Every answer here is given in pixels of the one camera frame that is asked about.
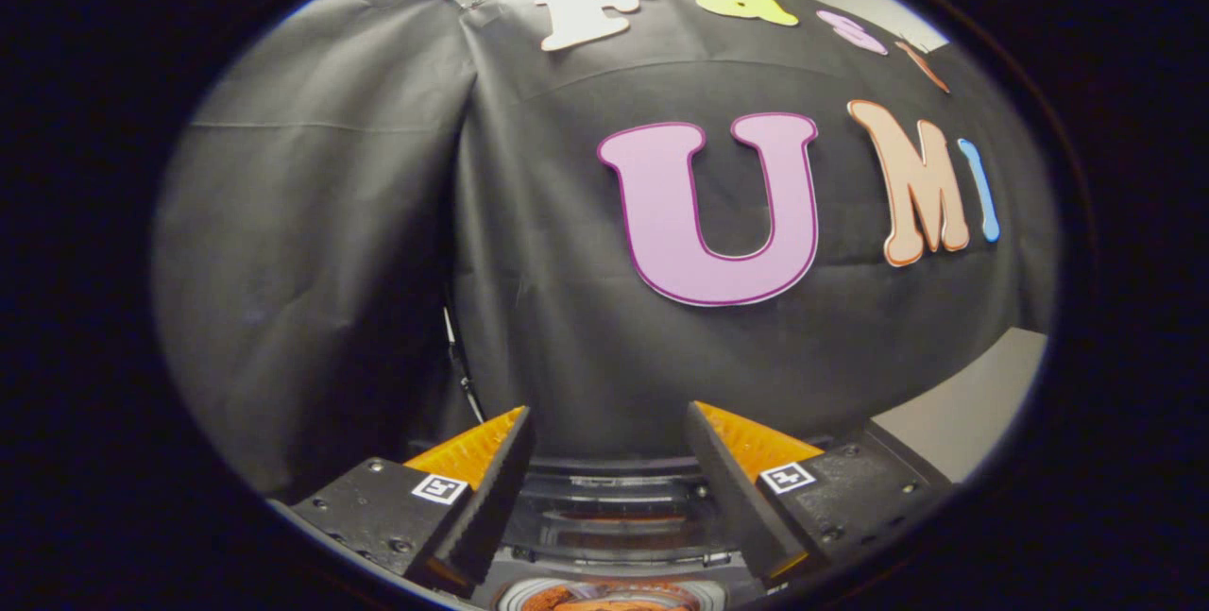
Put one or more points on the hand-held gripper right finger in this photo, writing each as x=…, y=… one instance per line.
x=732, y=498

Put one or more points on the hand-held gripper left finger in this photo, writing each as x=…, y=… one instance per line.
x=496, y=498

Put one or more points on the dark grey washing machine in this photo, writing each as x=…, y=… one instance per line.
x=741, y=585

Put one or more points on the transparent washing machine lid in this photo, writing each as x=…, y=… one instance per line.
x=614, y=517

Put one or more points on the orange garment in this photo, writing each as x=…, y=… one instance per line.
x=614, y=600

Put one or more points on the thin metal stand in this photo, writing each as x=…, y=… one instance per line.
x=463, y=370

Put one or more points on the white cabinet with grey top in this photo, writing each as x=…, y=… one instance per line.
x=973, y=403

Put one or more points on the black backdrop cloth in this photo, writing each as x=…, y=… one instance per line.
x=331, y=233

